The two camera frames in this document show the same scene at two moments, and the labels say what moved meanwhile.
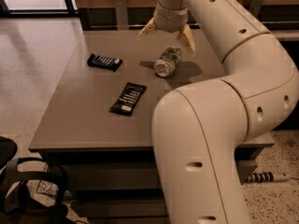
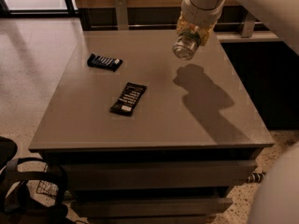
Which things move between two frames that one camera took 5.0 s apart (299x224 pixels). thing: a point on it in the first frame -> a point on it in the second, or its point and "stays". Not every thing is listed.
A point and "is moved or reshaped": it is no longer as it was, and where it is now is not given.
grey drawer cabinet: x=99 y=122 stays
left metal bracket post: x=121 y=9 stays
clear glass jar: x=164 y=65 is moved or reshaped
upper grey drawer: x=135 y=175 stays
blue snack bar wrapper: x=105 y=63 stays
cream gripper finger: x=149 y=29 -> x=182 y=24
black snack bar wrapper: x=130 y=96 stays
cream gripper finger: x=187 y=37 -> x=204 y=35
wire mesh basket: x=47 y=188 stays
